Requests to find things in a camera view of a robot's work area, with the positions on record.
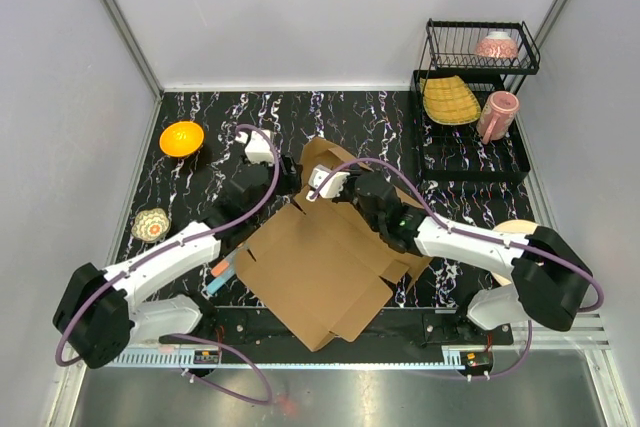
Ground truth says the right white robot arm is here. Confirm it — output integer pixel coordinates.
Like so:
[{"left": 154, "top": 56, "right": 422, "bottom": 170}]
[{"left": 322, "top": 171, "right": 591, "bottom": 344}]

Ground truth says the pink mug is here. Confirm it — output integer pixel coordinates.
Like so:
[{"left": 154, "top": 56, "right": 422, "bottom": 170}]
[{"left": 476, "top": 91, "right": 520, "bottom": 144}]

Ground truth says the brown cardboard box sheet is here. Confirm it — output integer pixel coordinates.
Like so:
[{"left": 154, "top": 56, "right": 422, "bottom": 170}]
[{"left": 233, "top": 136, "right": 434, "bottom": 353}]

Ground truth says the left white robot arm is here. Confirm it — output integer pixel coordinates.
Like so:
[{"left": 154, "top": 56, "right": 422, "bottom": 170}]
[{"left": 53, "top": 155, "right": 302, "bottom": 369}]

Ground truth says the orange marker pen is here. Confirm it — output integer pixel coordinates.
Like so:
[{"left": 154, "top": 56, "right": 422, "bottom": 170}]
[{"left": 210, "top": 256, "right": 235, "bottom": 278}]

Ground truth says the small floral patterned bowl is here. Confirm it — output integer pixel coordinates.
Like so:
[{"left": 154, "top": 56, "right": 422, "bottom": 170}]
[{"left": 131, "top": 208, "right": 171, "bottom": 243}]

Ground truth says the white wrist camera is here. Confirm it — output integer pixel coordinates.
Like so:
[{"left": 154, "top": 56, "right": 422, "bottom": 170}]
[
  {"left": 235, "top": 130, "right": 274, "bottom": 166},
  {"left": 306, "top": 165, "right": 350, "bottom": 202}
]

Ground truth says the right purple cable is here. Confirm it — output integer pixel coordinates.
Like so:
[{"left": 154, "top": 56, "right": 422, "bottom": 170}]
[{"left": 305, "top": 158, "right": 606, "bottom": 381}]

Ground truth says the pink round plate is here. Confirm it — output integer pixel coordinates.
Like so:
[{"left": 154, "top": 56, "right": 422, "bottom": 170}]
[{"left": 492, "top": 219, "right": 538, "bottom": 286}]

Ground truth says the black marble table mat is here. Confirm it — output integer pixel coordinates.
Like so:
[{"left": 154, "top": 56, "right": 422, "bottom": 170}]
[{"left": 116, "top": 90, "right": 534, "bottom": 308}]

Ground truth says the pink patterned bowl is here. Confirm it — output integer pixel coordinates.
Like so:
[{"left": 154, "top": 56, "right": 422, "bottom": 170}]
[{"left": 475, "top": 31, "right": 519, "bottom": 59}]

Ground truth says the black wire dish rack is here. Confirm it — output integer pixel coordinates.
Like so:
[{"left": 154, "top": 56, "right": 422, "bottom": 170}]
[{"left": 410, "top": 19, "right": 540, "bottom": 185}]

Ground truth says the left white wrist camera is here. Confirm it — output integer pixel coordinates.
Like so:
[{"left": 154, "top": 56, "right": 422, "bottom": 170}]
[{"left": 235, "top": 130, "right": 274, "bottom": 166}]

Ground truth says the blue marker pen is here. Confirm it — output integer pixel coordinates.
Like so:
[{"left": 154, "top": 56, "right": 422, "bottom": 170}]
[{"left": 206, "top": 268, "right": 235, "bottom": 295}]

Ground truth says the yellow woven plate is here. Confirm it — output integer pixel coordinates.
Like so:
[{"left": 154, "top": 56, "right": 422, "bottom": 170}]
[{"left": 420, "top": 76, "right": 481, "bottom": 126}]

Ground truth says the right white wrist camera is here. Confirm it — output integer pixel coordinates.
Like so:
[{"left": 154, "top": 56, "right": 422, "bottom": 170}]
[{"left": 306, "top": 165, "right": 350, "bottom": 202}]

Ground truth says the orange bowl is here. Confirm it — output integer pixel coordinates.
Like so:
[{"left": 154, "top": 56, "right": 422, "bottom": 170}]
[{"left": 159, "top": 121, "right": 205, "bottom": 158}]

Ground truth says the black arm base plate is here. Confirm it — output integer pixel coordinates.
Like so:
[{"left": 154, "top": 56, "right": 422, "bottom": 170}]
[{"left": 192, "top": 307, "right": 513, "bottom": 365}]

